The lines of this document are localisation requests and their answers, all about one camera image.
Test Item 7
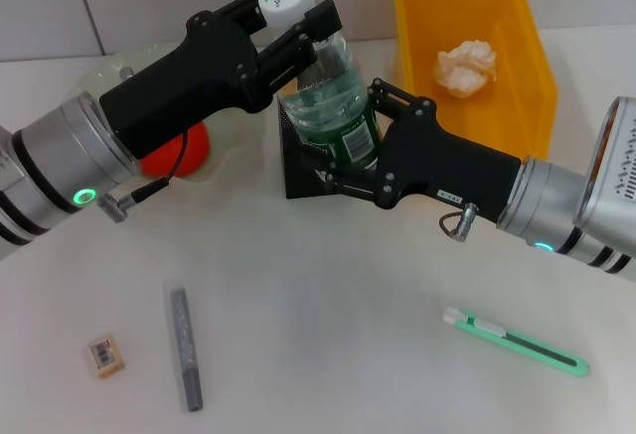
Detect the green utility knife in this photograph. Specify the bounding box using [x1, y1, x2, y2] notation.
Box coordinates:
[441, 304, 591, 379]

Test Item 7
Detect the yellow plastic bin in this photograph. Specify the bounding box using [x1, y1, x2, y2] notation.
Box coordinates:
[391, 0, 558, 162]

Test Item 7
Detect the orange fruit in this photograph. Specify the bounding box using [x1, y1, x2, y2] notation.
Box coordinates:
[138, 120, 211, 180]

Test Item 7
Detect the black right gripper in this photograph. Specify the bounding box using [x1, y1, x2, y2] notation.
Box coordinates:
[322, 76, 524, 224]

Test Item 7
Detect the white paper ball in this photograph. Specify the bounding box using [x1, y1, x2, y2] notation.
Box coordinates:
[434, 39, 500, 99]

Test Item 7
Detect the clear bottle with green label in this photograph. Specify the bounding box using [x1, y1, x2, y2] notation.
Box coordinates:
[257, 0, 385, 177]

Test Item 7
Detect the right wrist cable with plug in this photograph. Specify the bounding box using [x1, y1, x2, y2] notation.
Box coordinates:
[439, 203, 479, 244]

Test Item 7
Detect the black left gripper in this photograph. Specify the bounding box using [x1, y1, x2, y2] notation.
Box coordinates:
[97, 0, 345, 160]

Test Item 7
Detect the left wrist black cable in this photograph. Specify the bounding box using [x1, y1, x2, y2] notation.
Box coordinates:
[96, 128, 193, 224]

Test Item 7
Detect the black mesh pen holder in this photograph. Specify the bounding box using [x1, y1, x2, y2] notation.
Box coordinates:
[275, 100, 394, 202]

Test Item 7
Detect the beige eraser with barcode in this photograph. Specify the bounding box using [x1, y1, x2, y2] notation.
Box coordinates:
[82, 335, 126, 380]

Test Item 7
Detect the gray marker pen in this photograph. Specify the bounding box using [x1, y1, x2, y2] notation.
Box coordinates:
[163, 279, 205, 413]

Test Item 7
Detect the pale green glass fruit plate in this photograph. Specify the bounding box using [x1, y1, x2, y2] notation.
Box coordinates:
[58, 42, 268, 192]

